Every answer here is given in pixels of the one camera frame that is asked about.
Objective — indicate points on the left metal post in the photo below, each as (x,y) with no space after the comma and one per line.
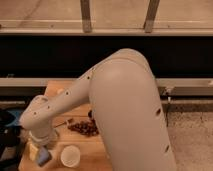
(86,17)

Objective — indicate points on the bunch of dark grapes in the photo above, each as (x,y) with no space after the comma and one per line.
(87,128)

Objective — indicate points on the orange handled black scoop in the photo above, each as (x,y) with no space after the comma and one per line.
(90,115)

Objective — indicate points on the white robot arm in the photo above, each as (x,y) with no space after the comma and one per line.
(126,105)

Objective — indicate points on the right metal post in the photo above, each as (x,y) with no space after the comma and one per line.
(150,16)

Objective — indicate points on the peach apple fruit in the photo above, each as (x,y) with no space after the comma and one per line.
(60,90)

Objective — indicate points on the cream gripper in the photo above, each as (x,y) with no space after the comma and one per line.
(41,141)

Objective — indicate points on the white paper cup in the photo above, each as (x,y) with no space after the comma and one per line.
(70,156)

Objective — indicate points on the blue sponge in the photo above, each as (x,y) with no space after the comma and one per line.
(43,156)

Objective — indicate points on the metal post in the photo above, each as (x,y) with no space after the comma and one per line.
(86,17)
(150,16)

